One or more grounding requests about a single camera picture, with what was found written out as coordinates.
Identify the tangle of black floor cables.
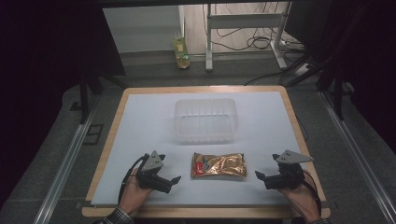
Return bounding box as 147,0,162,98
214,26,283,52

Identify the person's left hand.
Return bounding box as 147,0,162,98
119,167,154,217

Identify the black metal stand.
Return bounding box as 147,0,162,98
78,72,127,125
317,57,357,121

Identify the right hand-held gripper black cable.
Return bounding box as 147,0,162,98
302,169,323,217

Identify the white table mat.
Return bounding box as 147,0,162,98
91,91,316,207

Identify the white power strip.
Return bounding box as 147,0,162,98
279,37,305,52

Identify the wooden table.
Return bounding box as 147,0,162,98
81,85,332,219

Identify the black floor cable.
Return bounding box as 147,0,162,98
243,70,284,87

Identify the black floor bracket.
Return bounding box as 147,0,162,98
81,123,105,146

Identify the person's right hand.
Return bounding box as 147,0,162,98
277,177,322,224

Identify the aluminium floor rail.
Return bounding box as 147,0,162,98
319,91,396,224
32,101,101,224

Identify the green drink bottle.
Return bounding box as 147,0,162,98
172,36,191,70

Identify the dark curtain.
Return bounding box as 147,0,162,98
0,0,127,203
284,0,396,155

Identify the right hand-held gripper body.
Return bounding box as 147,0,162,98
263,149,315,191

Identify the hand-held gripper black cable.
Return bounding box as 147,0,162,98
117,153,151,204
302,169,323,217

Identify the white metal desk frame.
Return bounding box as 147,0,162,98
205,2,292,72

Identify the left hand-held gripper black cable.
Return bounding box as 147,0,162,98
117,153,151,204

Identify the clear plastic container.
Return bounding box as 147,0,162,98
173,98,240,145

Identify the golden foil snack packet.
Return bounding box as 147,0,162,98
191,151,248,179

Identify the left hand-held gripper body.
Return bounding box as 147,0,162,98
135,150,173,194

